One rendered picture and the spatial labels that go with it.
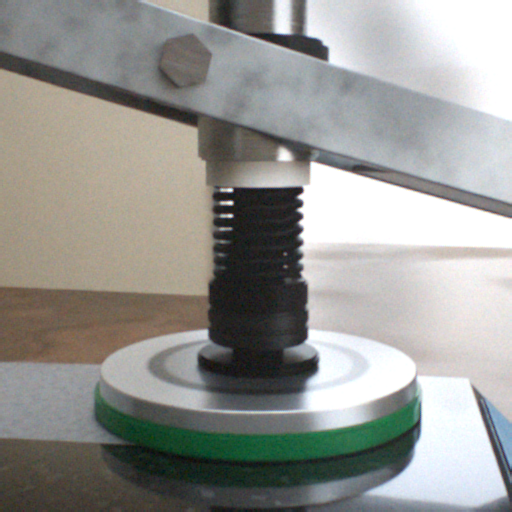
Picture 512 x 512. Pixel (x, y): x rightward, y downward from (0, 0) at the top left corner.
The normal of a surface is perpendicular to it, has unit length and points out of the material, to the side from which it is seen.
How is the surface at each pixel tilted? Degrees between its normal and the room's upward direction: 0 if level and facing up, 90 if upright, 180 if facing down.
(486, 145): 90
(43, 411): 0
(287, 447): 90
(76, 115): 90
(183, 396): 0
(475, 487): 0
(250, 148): 90
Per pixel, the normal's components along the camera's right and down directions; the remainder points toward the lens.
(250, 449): -0.03, 0.13
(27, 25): 0.22, 0.13
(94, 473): 0.00, -0.99
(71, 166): -0.25, 0.13
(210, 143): -0.76, 0.08
